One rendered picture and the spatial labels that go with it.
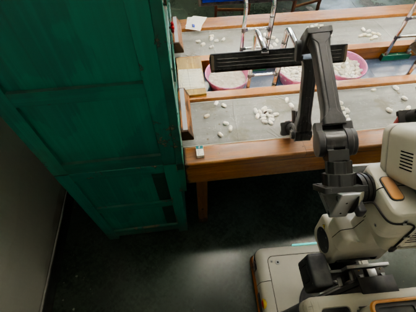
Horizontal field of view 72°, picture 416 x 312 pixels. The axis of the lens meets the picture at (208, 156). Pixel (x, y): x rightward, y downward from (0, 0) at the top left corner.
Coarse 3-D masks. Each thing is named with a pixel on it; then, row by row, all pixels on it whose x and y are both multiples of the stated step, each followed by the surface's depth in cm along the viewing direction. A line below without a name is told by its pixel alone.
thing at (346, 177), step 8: (328, 168) 77; (336, 168) 76; (344, 168) 75; (352, 168) 76; (328, 176) 76; (336, 176) 75; (344, 176) 74; (352, 176) 74; (320, 184) 80; (328, 184) 77; (336, 184) 75; (344, 184) 74; (352, 184) 75; (360, 184) 76; (320, 192) 77; (328, 192) 74; (336, 192) 74; (344, 192) 74
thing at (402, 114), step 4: (396, 112) 107; (400, 112) 106; (404, 112) 107; (408, 112) 106; (412, 112) 103; (400, 116) 106; (404, 116) 106; (408, 116) 105; (412, 116) 103; (400, 120) 106; (404, 120) 106; (408, 120) 105; (412, 120) 103
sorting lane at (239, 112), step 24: (288, 96) 161; (360, 96) 161; (384, 96) 161; (408, 96) 161; (192, 120) 150; (216, 120) 150; (240, 120) 150; (288, 120) 150; (312, 120) 150; (360, 120) 150; (384, 120) 150; (192, 144) 142
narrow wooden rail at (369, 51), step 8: (400, 40) 186; (408, 40) 186; (352, 48) 181; (360, 48) 181; (368, 48) 182; (376, 48) 183; (384, 48) 184; (392, 48) 184; (400, 48) 185; (192, 56) 177; (208, 56) 177; (352, 56) 186; (368, 56) 187; (376, 56) 188; (208, 64) 177; (176, 72) 180
